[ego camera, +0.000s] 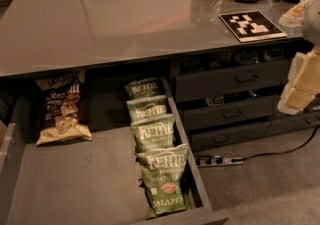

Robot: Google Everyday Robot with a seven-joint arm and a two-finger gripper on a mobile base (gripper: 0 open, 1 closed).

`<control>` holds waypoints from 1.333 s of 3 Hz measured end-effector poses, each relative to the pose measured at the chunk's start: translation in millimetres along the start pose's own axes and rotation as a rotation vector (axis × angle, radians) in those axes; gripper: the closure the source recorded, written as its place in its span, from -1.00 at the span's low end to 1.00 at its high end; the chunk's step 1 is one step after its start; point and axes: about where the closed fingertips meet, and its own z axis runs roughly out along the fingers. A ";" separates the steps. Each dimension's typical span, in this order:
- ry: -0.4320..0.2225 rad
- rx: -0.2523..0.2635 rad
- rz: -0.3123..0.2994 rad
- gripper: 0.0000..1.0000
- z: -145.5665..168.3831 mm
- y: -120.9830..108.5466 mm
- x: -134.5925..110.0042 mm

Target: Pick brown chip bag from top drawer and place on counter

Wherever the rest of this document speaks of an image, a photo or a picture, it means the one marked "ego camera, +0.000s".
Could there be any rearmost green Kettle chip bag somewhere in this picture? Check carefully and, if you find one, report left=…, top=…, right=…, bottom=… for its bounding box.
left=125, top=77, right=160, bottom=99

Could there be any dark snack bag in drawer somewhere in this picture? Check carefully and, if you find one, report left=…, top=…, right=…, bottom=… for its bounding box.
left=234, top=49, right=259, bottom=65

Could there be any front green jalapeno chip bag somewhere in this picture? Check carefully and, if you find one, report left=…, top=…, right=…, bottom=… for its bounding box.
left=137, top=144, right=189, bottom=220

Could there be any far right lower grey drawer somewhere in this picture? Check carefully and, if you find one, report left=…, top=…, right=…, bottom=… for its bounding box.
left=266, top=111, right=320, bottom=136

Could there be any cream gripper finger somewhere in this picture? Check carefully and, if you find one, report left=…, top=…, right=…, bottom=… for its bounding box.
left=277, top=50, right=320, bottom=115
left=279, top=0, right=308, bottom=27

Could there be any upper right grey drawer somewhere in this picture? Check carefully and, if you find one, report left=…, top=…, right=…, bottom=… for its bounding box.
left=175, top=59, right=289, bottom=102

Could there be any open grey top drawer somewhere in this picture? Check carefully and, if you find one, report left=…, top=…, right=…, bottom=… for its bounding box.
left=0, top=72, right=228, bottom=225

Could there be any grey power strip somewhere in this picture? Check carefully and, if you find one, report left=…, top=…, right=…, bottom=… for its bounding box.
left=195, top=155, right=244, bottom=168

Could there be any black power cable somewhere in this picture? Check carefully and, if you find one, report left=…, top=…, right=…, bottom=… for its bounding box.
left=242, top=124, right=320, bottom=163

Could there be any black white fiducial marker tile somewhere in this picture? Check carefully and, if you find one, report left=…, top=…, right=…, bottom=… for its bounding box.
left=219, top=10, right=287, bottom=43

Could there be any brown chip bag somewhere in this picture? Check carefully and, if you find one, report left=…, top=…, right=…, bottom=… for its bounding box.
left=35, top=72, right=92, bottom=145

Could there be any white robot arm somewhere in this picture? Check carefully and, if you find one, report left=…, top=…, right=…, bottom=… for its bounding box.
left=277, top=0, right=320, bottom=115

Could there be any middle right grey drawer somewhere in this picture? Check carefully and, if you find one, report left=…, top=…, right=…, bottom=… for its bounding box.
left=181, top=95, right=280, bottom=131

